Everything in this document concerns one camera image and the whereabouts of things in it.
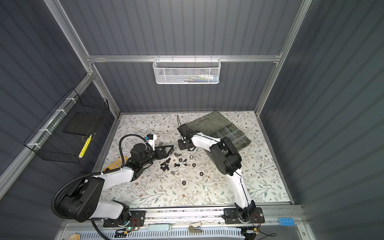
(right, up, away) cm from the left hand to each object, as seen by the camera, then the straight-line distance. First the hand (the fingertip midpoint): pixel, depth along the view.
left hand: (169, 147), depth 86 cm
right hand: (+8, -1, +15) cm, 17 cm away
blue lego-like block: (+59, -34, -15) cm, 70 cm away
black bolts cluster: (-3, -12, +5) cm, 14 cm away
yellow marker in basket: (-36, +2, -17) cm, 40 cm away
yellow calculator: (-33, -11, +5) cm, 35 cm away
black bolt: (+4, -12, +5) cm, 14 cm away
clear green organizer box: (+31, +13, +27) cm, 43 cm away
